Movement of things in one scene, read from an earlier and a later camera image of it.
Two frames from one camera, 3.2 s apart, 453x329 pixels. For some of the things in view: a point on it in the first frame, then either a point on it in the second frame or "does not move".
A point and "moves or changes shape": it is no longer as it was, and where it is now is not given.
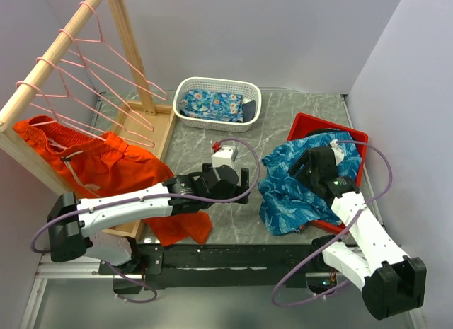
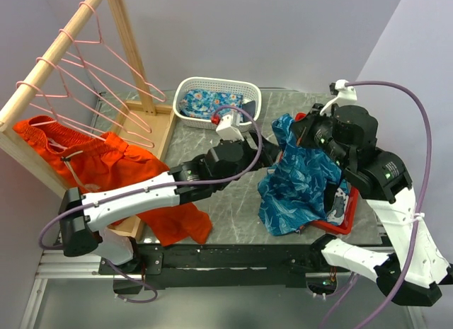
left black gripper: x=239 y=190 to x=269 y=156
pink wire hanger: x=146 y=129 to x=92 y=110
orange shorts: x=92 y=165 does not move
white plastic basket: x=217 y=105 does not move
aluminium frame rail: x=49 y=269 does not move
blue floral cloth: x=213 y=105 does not move
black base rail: x=280 y=265 does not move
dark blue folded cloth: x=248 y=110 does not move
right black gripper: x=301 y=175 to x=301 y=129
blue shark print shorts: x=287 y=203 moves or changes shape
